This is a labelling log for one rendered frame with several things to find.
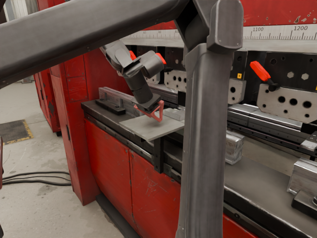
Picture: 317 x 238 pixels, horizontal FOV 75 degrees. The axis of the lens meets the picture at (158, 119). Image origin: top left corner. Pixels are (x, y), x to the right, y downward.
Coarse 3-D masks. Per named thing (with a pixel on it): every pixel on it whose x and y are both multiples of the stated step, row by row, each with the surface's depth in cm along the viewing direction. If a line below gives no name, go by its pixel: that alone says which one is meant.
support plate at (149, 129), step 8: (128, 120) 79; (136, 120) 79; (144, 120) 79; (152, 120) 79; (168, 120) 79; (176, 120) 79; (128, 128) 73; (136, 128) 72; (144, 128) 72; (152, 128) 72; (160, 128) 72; (168, 128) 72; (176, 128) 72; (144, 136) 66; (152, 136) 66; (160, 136) 68
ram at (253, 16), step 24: (240, 0) 57; (264, 0) 52; (288, 0) 48; (312, 0) 45; (168, 24) 79; (264, 24) 54; (288, 24) 50; (264, 48) 55; (288, 48) 51; (312, 48) 47
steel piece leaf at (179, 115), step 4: (168, 112) 82; (172, 112) 87; (176, 112) 87; (180, 112) 87; (184, 112) 87; (168, 116) 83; (172, 116) 81; (176, 116) 79; (180, 116) 83; (184, 116) 83; (180, 120) 79
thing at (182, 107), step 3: (180, 93) 87; (183, 93) 86; (180, 96) 87; (183, 96) 86; (177, 99) 89; (180, 99) 88; (183, 99) 87; (177, 102) 90; (180, 102) 88; (183, 102) 87; (180, 105) 89; (183, 105) 87; (180, 108) 90; (183, 108) 89
